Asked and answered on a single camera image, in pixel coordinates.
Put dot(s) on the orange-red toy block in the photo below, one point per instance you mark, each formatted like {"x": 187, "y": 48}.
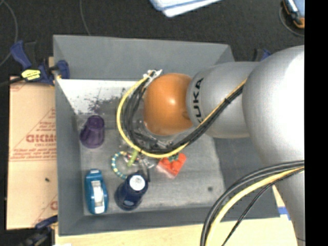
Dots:
{"x": 172, "y": 166}

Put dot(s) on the grey metal bin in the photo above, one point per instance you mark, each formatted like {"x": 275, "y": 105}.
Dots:
{"x": 179, "y": 188}

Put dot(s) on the dark blue bottle white cap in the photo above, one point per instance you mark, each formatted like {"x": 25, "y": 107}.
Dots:
{"x": 130, "y": 192}

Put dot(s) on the purple plastic cup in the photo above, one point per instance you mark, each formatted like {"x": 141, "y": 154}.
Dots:
{"x": 92, "y": 132}

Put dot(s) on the blue tape dispenser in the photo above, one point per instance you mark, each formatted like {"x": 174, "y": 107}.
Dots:
{"x": 96, "y": 192}

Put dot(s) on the brown cardboard board red print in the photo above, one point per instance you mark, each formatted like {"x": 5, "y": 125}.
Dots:
{"x": 30, "y": 178}

